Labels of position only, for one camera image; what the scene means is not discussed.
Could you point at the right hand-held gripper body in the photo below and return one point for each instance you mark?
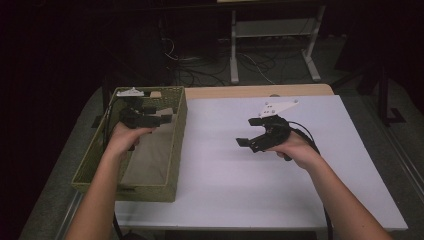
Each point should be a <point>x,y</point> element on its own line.
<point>276,130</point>

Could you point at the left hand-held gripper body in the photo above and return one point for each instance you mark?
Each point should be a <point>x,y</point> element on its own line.
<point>136,116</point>

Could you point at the green woven basket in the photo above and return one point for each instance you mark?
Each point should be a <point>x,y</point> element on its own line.
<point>176,133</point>

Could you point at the person's left hand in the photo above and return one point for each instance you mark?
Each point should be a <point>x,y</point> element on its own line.
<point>121,140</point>

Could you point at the person's right hand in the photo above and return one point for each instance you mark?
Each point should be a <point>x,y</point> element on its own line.
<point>300,150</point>

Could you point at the dark metal stand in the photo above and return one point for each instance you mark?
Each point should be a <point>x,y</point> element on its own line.
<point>383,100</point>

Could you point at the white metal desk frame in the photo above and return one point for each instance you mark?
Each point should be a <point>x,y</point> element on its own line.
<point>276,28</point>

